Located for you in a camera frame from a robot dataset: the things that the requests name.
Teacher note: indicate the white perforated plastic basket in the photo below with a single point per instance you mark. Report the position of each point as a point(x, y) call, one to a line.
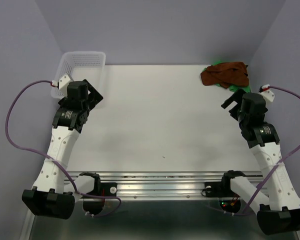
point(80, 65)

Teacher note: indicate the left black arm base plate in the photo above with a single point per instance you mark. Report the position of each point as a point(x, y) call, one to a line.
point(104, 189)

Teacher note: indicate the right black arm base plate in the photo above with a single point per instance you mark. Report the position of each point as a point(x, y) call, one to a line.
point(213, 189)

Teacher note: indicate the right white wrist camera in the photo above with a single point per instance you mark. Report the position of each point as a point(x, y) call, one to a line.
point(266, 93)

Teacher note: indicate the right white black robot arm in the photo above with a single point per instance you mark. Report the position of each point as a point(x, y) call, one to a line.
point(274, 200)

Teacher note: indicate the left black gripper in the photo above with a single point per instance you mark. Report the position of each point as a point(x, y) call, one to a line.
point(94, 97)

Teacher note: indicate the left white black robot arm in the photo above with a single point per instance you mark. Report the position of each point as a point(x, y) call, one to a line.
point(49, 197)

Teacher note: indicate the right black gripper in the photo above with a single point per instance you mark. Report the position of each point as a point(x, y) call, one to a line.
point(234, 112)

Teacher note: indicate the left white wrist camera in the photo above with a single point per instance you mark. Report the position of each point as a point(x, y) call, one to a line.
point(61, 85)

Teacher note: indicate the aluminium extrusion rail frame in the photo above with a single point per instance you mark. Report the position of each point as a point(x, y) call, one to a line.
point(155, 206)

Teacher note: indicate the brown microfiber towel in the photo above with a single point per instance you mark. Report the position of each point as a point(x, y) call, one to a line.
point(225, 73)

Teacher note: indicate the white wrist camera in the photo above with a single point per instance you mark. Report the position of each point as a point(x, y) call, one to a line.
point(266, 93)
point(61, 85)

